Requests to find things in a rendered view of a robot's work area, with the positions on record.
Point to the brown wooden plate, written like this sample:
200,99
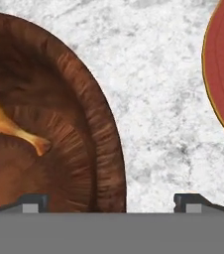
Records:
67,132

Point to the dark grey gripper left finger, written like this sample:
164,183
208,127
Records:
34,200

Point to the golden chicken drumstick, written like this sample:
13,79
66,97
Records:
5,124

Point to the red plate with gold rim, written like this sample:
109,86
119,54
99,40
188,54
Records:
221,72

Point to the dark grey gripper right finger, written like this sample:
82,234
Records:
186,200

